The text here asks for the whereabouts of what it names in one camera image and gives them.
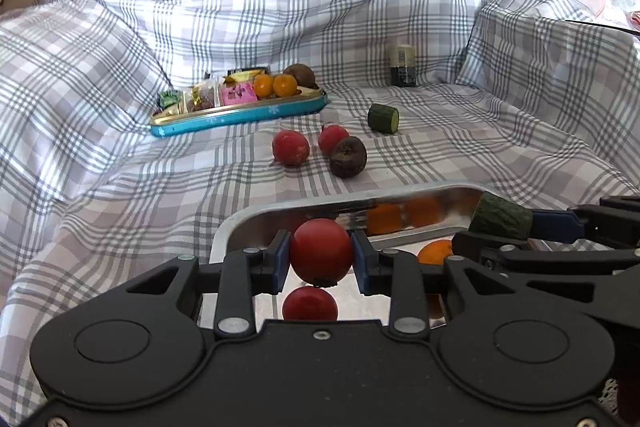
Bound teal tin tray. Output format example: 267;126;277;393
150;79;328;138

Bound pink snack packet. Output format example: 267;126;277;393
220;83;258;105

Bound clear nut snack packet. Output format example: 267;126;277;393
184;86;221;112

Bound black cable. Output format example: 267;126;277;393
565;20;640;38

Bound dark jar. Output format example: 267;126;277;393
389;44;418;88

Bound stainless steel tray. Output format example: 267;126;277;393
207;181;501;328

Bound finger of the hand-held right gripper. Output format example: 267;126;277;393
531;196;640;242
452;231;640;277

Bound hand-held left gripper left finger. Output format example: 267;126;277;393
125;229;293;340

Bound cucumber piece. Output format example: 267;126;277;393
367;104;401;135
469;191;534;240

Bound clear plastic bag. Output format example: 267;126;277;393
570;0;640;38

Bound dark wrinkled passion fruit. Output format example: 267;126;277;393
329;136;368;179

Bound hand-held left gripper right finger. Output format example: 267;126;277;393
351;231;521;338

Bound plaid bed sheet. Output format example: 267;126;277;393
0;0;640;427

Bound white lace cloth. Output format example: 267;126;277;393
597;377;626;418

